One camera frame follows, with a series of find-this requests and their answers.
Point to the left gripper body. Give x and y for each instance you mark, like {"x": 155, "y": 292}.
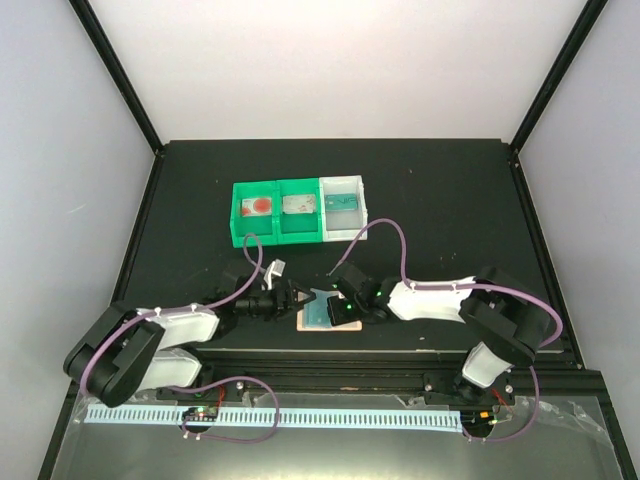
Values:
{"x": 274, "y": 307}

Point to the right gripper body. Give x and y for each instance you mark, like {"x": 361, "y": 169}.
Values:
{"x": 347, "y": 314}

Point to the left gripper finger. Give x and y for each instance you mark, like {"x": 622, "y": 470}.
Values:
{"x": 300, "y": 302}
{"x": 300, "y": 292}

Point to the teal VIP card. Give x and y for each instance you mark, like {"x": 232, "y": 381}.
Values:
{"x": 315, "y": 313}
{"x": 341, "y": 202}

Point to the beige card holder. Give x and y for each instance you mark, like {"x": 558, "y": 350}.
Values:
{"x": 353, "y": 327}

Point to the green bin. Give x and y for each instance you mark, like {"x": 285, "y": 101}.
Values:
{"x": 263, "y": 227}
{"x": 298, "y": 229}

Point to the white bin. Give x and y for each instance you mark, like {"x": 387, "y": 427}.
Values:
{"x": 342, "y": 226}

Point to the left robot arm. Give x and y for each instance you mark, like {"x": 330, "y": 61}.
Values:
{"x": 145, "y": 340}

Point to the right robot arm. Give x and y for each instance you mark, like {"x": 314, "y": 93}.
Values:
{"x": 511, "y": 324}

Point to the white card in bin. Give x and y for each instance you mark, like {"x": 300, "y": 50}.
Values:
{"x": 299, "y": 204}

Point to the red circle card in bin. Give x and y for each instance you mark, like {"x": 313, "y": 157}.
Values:
{"x": 256, "y": 206}

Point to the small circuit board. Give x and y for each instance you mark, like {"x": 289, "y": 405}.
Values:
{"x": 201, "y": 414}

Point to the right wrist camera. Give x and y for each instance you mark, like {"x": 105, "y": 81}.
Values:
{"x": 338, "y": 280}

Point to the black aluminium rail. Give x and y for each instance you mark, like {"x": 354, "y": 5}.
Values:
{"x": 309, "y": 372}

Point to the white slotted cable duct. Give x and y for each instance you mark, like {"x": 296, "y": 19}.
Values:
{"x": 374, "y": 419}

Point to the black frame post left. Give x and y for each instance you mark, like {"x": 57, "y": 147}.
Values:
{"x": 89, "y": 20}

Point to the black frame post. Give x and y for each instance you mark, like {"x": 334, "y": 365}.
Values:
{"x": 89, "y": 20}
{"x": 572, "y": 45}

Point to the black frame post right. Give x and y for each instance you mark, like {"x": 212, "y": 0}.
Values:
{"x": 572, "y": 45}

